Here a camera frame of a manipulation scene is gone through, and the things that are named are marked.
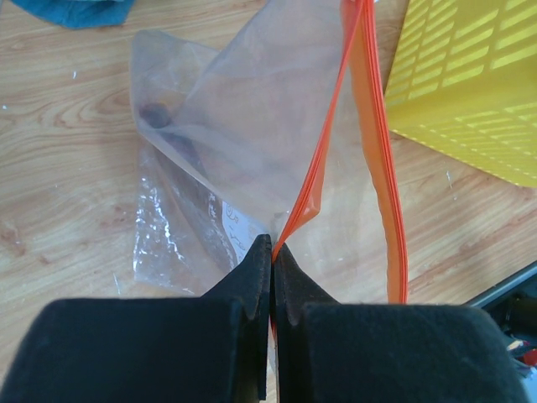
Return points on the yellow plastic shopping basket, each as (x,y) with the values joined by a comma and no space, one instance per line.
(463,83)

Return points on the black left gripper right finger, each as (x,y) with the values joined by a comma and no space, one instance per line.
(328,351)

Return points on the blue crumpled cloth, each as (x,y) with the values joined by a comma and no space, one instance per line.
(78,14)

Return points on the clear orange zip top bag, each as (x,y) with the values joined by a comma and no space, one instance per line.
(290,125)

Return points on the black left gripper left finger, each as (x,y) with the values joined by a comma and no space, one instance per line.
(211,348)

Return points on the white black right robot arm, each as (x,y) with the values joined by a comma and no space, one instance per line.
(511,304)

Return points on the chocolate eclair toy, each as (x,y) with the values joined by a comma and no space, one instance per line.
(200,207)

